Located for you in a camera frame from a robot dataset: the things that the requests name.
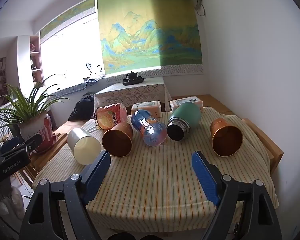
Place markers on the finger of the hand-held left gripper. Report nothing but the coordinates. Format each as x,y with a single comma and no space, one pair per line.
34,140

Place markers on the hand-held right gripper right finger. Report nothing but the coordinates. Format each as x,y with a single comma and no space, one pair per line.
205,177

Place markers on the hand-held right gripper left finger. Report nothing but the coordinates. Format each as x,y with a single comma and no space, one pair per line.
98,173

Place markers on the white plastic cup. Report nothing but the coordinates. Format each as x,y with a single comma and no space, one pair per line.
83,146

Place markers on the copper metal cup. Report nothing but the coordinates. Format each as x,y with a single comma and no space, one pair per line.
118,140
226,140

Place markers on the blue patterned plastic cup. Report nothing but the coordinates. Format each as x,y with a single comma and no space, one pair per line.
148,130

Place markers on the white red flower pot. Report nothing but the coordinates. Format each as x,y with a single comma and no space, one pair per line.
36,130

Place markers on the green leafy plant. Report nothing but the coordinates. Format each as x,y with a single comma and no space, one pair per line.
27,102

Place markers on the striped tablecloth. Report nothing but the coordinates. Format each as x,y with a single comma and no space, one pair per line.
155,177

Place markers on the orange snack packet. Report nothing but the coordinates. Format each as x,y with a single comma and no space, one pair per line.
110,117

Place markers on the black cloth bundle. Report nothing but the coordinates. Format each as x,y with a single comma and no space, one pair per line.
82,107

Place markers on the green thermos flask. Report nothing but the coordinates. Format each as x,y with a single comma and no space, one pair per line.
186,118

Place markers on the wooden table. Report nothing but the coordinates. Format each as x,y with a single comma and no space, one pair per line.
260,137

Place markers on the orange cardboard box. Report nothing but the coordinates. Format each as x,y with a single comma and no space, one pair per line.
147,108
180,103

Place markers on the blue white towel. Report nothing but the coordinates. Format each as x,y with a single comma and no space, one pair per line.
93,78

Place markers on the lace covered side table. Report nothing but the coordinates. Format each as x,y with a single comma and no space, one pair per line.
132,93

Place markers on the black teapot set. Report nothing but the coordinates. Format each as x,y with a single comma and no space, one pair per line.
132,78

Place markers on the green patterned window valance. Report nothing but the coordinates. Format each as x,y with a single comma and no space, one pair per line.
67,17

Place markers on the landscape painting curtain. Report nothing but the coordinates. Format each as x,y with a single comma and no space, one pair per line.
150,30

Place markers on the white pink wall shelf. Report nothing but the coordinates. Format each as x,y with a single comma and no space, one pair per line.
27,60

